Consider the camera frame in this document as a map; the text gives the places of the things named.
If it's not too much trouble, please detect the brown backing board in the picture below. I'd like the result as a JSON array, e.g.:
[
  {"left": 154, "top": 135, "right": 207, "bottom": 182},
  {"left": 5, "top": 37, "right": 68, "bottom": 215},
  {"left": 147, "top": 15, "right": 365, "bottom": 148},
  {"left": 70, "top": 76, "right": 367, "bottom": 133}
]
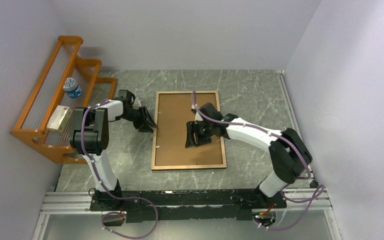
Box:
[{"left": 154, "top": 93, "right": 224, "bottom": 167}]

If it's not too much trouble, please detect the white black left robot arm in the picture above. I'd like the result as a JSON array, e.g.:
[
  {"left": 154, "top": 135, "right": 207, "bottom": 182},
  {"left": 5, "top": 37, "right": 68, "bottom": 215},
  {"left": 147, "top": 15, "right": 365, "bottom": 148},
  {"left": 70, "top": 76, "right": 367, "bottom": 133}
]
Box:
[{"left": 69, "top": 89, "right": 157, "bottom": 210}]

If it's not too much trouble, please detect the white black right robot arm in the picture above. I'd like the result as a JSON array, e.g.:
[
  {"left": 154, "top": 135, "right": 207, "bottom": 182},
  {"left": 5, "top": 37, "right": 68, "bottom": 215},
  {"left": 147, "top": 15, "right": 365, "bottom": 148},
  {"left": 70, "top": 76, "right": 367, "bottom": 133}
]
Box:
[{"left": 185, "top": 102, "right": 313, "bottom": 208}]

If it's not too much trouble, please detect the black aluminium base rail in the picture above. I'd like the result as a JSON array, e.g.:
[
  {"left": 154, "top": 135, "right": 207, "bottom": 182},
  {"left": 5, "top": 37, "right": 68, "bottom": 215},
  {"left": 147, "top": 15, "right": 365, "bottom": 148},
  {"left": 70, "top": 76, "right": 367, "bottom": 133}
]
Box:
[{"left": 39, "top": 188, "right": 333, "bottom": 223}]

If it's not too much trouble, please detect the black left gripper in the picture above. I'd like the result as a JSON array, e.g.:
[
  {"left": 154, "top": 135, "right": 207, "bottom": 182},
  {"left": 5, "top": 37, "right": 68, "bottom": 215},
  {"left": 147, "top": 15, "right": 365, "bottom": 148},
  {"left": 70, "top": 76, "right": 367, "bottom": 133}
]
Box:
[{"left": 118, "top": 106, "right": 158, "bottom": 133}]

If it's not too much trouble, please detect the wooden picture frame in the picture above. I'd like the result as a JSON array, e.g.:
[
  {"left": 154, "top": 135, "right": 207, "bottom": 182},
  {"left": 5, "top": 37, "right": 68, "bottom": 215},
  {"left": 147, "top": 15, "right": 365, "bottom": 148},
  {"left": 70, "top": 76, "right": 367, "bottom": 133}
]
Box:
[{"left": 150, "top": 90, "right": 228, "bottom": 171}]

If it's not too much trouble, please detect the white red small box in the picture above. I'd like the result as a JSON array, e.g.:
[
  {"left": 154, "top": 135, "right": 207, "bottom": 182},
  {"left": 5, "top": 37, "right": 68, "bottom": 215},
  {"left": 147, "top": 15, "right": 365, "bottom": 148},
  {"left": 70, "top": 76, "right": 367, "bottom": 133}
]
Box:
[{"left": 46, "top": 105, "right": 73, "bottom": 133}]

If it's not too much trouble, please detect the blue white round tub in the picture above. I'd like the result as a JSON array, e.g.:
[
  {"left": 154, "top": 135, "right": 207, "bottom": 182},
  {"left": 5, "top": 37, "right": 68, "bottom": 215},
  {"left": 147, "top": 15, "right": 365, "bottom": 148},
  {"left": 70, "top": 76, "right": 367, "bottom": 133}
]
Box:
[{"left": 62, "top": 77, "right": 83, "bottom": 99}]

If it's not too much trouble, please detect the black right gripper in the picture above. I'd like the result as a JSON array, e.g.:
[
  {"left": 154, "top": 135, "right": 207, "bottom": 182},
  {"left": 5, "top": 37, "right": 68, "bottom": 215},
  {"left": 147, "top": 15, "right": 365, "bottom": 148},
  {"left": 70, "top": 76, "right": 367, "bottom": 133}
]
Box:
[{"left": 185, "top": 119, "right": 215, "bottom": 148}]

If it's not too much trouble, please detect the orange wooden rack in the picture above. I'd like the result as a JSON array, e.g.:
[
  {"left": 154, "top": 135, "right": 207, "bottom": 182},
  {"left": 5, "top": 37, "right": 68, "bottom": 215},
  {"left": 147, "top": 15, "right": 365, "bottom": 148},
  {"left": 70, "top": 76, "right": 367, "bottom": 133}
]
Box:
[{"left": 10, "top": 35, "right": 117, "bottom": 164}]

